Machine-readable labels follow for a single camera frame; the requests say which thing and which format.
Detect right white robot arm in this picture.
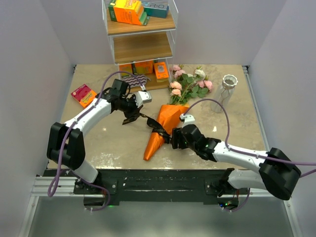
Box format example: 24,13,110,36
171,124,301,200

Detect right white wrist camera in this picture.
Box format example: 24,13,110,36
180,114,195,127

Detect black printed ribbon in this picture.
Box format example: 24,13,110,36
122,113,171,144

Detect white ribbed vase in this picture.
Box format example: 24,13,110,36
213,75,238,108

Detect orange green box top shelf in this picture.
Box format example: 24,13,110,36
108,0,150,26

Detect teal box top shelf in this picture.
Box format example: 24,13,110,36
141,0,169,18

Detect orange box bottom middle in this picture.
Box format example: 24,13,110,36
134,60,154,74

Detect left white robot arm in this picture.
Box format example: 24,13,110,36
46,79,152,194

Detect pink orange snack box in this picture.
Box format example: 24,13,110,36
71,84,97,108

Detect orange box bottom right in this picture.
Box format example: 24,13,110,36
154,62,169,82

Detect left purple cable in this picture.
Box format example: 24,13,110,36
47,71,147,212

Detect pink flower bouquet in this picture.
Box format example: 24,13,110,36
168,64,213,105

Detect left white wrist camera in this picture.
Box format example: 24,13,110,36
136,91,152,106

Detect purple wavy sponge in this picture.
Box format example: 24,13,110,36
121,75,151,87

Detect white wire wooden shelf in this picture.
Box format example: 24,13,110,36
102,0,178,90

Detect orange box bottom left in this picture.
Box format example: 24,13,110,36
119,64,133,77

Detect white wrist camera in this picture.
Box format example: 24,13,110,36
180,114,195,127
136,91,152,106

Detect orange wrapping paper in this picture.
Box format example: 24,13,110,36
143,104,188,161

